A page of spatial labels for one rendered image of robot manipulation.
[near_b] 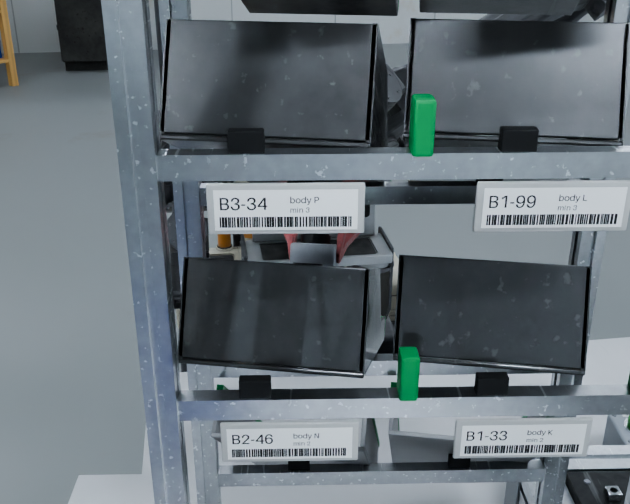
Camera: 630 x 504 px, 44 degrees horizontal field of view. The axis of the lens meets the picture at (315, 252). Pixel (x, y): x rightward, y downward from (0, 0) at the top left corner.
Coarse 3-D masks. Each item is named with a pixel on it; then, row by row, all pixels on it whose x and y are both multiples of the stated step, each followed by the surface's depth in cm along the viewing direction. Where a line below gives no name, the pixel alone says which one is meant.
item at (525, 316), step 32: (416, 256) 55; (416, 288) 55; (448, 288) 55; (480, 288) 54; (512, 288) 54; (544, 288) 54; (576, 288) 53; (416, 320) 55; (448, 320) 55; (480, 320) 54; (512, 320) 54; (544, 320) 54; (576, 320) 53; (448, 352) 55; (480, 352) 54; (512, 352) 54; (544, 352) 54; (576, 352) 53
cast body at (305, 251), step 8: (304, 240) 78; (312, 240) 78; (320, 240) 78; (328, 240) 78; (296, 248) 77; (304, 248) 76; (312, 248) 76; (320, 248) 76; (328, 248) 76; (336, 248) 78; (296, 256) 77; (304, 256) 77; (312, 256) 76; (320, 256) 76; (328, 256) 76; (328, 264) 76; (336, 264) 79
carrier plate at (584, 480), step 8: (568, 472) 95; (576, 472) 95; (584, 472) 95; (592, 472) 95; (600, 472) 95; (608, 472) 95; (616, 472) 95; (624, 472) 95; (568, 480) 94; (576, 480) 93; (584, 480) 93; (592, 480) 93; (600, 480) 93; (608, 480) 93; (616, 480) 93; (624, 480) 93; (568, 488) 94; (576, 488) 92; (584, 488) 92; (592, 488) 92; (600, 488) 92; (624, 488) 92; (576, 496) 91; (584, 496) 91; (592, 496) 91; (600, 496) 91; (624, 496) 91
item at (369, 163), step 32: (160, 160) 43; (192, 160) 43; (224, 160) 43; (256, 160) 43; (288, 160) 43; (320, 160) 43; (352, 160) 43; (384, 160) 43; (416, 160) 43; (448, 160) 43; (480, 160) 43; (512, 160) 43; (544, 160) 43; (576, 160) 44; (608, 160) 44; (384, 192) 62; (416, 192) 62; (448, 192) 62; (192, 416) 50; (224, 416) 50; (256, 416) 50; (288, 416) 50; (320, 416) 50; (352, 416) 50; (384, 416) 50; (416, 416) 50; (448, 416) 50; (480, 416) 50
